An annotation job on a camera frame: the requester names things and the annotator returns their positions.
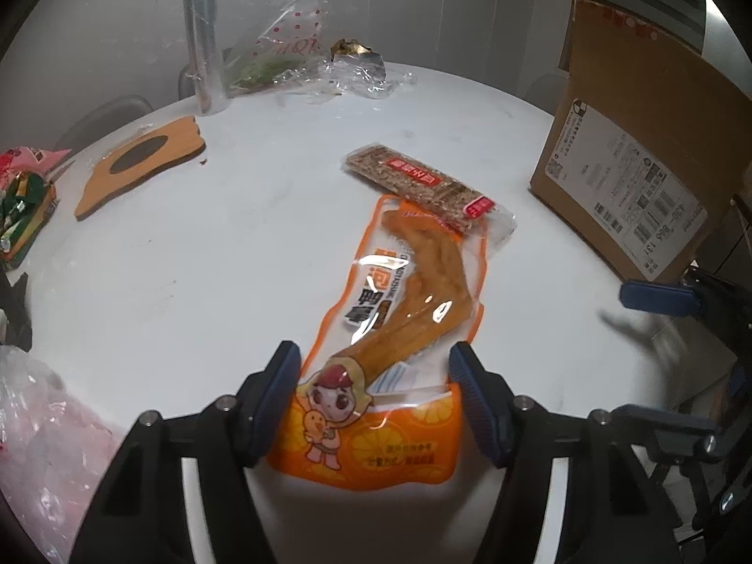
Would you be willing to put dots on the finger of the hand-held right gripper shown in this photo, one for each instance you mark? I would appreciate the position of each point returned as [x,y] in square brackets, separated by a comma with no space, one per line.
[664,424]
[658,297]

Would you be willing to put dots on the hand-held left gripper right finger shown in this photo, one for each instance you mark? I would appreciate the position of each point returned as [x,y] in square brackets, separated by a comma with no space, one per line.
[479,406]

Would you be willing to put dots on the brown cereal bar packet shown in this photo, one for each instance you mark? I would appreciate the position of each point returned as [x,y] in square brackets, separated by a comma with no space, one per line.
[405,173]

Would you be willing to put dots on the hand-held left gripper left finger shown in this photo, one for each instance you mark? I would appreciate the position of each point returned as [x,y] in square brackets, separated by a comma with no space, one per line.
[273,400]

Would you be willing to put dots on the pink plastic bag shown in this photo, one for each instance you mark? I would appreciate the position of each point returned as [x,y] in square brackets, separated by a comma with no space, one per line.
[47,452]

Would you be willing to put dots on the pink snack bag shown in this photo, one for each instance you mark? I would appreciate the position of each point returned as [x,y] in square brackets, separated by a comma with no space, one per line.
[29,158]

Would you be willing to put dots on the orange duck foot packet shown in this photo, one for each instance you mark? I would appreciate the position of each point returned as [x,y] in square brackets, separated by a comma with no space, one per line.
[364,442]

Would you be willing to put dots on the brown cardboard box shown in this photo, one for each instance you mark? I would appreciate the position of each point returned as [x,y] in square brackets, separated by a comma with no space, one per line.
[617,100]

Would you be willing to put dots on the clear red-dotted plastic bag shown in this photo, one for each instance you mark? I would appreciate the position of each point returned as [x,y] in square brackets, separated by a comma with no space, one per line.
[282,41]

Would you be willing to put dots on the black object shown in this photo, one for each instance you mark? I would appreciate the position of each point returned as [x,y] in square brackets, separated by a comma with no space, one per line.
[13,311]

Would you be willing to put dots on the crumpled clear wrap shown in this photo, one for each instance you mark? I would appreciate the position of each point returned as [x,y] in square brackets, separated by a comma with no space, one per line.
[364,79]

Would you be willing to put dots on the gold foil wrapper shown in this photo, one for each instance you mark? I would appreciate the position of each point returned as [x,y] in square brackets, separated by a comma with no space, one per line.
[352,51]

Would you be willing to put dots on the grey chair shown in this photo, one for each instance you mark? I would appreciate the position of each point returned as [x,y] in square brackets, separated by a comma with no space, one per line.
[103,120]
[546,89]

